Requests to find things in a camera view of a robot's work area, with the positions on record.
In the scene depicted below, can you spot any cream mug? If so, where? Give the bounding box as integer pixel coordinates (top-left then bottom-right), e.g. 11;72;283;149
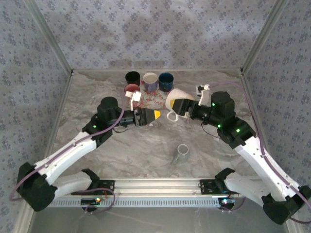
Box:
165;88;196;122

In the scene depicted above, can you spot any dark blue mug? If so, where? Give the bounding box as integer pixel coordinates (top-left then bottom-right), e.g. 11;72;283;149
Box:
158;72;175;92

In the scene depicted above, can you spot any purple mug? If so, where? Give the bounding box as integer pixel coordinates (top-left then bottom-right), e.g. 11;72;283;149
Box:
140;72;159;93

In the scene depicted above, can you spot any pink mug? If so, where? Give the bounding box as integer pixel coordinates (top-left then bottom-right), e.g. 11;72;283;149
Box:
124;83;144;109

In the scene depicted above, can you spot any black mug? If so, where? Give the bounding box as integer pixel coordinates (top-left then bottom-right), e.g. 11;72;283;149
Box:
125;70;141;87

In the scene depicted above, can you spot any grey mug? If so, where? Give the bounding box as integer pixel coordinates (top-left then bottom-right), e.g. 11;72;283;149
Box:
170;143;190;166

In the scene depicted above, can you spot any floral pattern tray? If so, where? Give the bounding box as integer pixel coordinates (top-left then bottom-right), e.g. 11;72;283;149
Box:
125;86;176;110

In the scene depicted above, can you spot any left circuit board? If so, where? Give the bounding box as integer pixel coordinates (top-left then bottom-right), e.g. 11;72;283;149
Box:
81;198;102;205

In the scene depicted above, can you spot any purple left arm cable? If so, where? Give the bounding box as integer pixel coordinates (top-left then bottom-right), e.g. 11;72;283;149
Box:
9;108;117;216

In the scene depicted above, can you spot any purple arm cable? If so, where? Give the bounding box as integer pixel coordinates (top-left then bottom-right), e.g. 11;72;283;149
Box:
9;108;117;216
208;81;311;224

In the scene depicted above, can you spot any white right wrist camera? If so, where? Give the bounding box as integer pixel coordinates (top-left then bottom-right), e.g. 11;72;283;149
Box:
195;83;211;106

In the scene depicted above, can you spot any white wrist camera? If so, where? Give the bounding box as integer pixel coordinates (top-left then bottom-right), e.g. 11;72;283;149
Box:
124;91;143;110
195;83;211;106

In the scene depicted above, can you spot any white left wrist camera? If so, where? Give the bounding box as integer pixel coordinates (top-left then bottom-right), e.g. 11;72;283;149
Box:
124;91;143;110

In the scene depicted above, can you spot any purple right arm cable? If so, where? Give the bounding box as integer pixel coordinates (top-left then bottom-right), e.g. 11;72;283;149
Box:
208;81;311;224

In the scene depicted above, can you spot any aluminium side rail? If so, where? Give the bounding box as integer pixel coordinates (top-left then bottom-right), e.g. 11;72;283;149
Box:
30;71;74;180
239;70;279;177

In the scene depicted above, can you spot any aluminium back rail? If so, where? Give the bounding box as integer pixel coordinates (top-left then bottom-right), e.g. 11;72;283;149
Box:
72;68;243;72

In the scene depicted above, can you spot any aluminium mounting rail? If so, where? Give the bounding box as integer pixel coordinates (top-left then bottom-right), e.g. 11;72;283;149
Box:
48;178;268;198

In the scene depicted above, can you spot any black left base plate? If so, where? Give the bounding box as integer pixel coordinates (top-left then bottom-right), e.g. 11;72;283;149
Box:
70;179;115;196

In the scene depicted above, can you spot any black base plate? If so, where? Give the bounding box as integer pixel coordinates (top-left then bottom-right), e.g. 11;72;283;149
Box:
199;179;244;195
70;179;115;196

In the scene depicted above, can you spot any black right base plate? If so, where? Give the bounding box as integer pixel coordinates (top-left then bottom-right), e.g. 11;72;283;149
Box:
199;179;244;195

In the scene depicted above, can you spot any aluminium corner post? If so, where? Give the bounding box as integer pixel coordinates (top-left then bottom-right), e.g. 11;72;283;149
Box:
23;0;74;73
240;0;291;73

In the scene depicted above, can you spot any grey slotted cable duct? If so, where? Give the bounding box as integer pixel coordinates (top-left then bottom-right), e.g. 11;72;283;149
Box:
48;197;222;208

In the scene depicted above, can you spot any aluminium frame leg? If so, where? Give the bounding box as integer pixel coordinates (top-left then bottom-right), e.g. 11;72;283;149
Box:
13;208;35;233
285;222;301;233

